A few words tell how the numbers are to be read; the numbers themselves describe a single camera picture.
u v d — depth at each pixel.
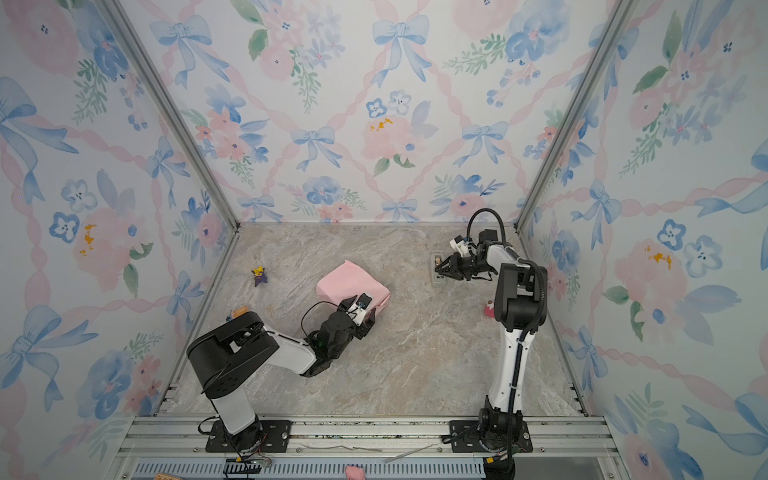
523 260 0.65
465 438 0.73
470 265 0.92
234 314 0.92
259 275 1.02
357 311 0.76
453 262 0.94
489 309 0.93
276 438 0.74
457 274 0.94
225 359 0.48
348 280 0.95
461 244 0.99
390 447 0.73
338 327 0.69
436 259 1.03
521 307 0.61
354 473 0.68
